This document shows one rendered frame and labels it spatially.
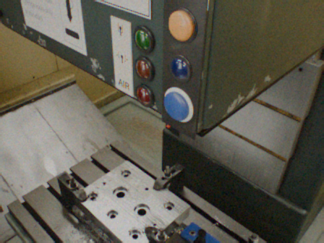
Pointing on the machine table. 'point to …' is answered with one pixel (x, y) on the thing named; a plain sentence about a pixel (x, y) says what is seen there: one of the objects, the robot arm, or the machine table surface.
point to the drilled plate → (124, 221)
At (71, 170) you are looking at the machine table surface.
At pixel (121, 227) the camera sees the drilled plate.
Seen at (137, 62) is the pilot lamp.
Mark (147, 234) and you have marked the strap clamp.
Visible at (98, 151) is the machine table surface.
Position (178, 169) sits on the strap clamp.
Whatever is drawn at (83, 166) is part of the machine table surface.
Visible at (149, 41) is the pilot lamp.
